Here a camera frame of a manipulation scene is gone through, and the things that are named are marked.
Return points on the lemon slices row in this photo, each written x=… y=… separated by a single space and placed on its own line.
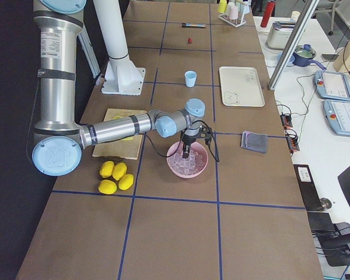
x=117 y=117

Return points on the yellow lemon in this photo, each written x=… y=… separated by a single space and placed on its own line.
x=107 y=187
x=126 y=182
x=106 y=169
x=119 y=171

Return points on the aluminium frame post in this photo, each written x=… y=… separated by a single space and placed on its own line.
x=293 y=41

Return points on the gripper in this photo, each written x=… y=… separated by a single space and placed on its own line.
x=189 y=139

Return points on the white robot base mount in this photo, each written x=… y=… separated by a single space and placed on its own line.
x=122 y=77

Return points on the pink bowl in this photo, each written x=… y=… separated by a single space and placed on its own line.
x=173 y=148

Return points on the teach pendant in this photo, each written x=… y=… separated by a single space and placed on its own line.
x=332 y=85
x=338 y=116

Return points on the cream bear tray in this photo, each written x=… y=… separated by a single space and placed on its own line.
x=240 y=87

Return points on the blue saucepan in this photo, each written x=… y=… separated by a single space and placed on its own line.
x=304 y=56

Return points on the pile of ice cubes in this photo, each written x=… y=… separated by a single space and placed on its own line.
x=195 y=163

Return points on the light blue cup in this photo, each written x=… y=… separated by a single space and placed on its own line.
x=190 y=78

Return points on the yellow cup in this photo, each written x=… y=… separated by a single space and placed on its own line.
x=222 y=6

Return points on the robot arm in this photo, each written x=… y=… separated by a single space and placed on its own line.
x=59 y=140

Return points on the cream toaster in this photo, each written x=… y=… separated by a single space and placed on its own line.
x=279 y=34

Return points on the pink cup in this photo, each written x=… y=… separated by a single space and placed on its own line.
x=232 y=12

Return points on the white cup rack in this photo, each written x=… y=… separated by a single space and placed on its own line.
x=244 y=8

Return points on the yellow plastic knife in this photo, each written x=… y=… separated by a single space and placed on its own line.
x=127 y=138

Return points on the red bottle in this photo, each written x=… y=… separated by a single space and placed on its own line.
x=269 y=11

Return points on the wooden cutting board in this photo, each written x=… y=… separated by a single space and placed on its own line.
x=119 y=149

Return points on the folded grey cloth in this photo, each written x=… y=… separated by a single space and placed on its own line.
x=254 y=142

